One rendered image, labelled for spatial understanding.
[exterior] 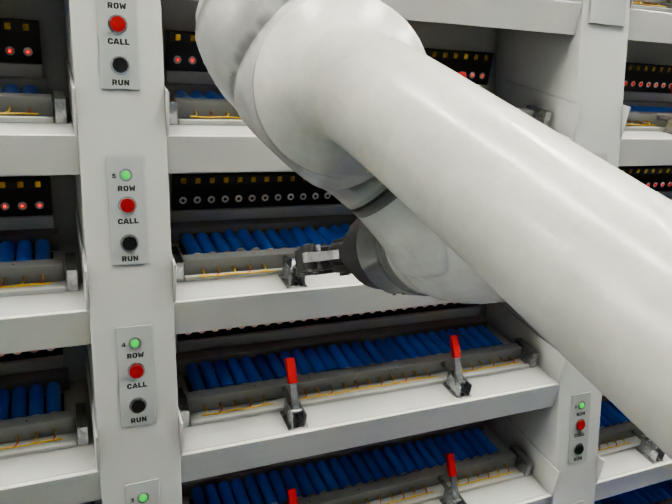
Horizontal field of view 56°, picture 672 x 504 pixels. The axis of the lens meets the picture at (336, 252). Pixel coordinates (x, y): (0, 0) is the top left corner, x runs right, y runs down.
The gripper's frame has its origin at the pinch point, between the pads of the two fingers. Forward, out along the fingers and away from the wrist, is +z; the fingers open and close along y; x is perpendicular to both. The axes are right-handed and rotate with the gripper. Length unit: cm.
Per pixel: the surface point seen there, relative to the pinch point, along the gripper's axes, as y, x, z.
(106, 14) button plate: -21.7, 28.1, -0.9
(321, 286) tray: 3.3, -3.0, 7.4
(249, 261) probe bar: -5.0, 1.2, 11.5
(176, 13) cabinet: -10.7, 37.3, 17.7
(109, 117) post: -22.0, 17.7, 1.8
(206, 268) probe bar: -10.7, 0.8, 11.8
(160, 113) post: -16.5, 18.2, 1.7
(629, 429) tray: 69, -36, 22
